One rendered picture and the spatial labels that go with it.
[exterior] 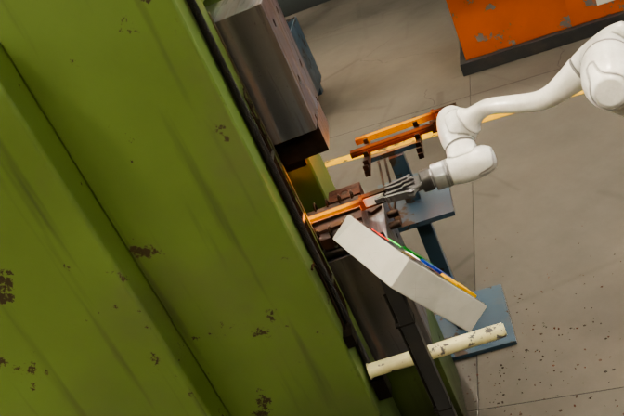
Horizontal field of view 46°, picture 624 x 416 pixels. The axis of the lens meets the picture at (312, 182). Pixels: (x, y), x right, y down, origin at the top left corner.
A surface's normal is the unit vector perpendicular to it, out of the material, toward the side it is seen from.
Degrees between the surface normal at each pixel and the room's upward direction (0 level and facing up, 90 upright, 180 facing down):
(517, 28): 90
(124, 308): 90
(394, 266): 30
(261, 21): 90
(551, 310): 0
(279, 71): 90
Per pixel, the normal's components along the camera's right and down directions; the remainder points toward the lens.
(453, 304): 0.37, 0.26
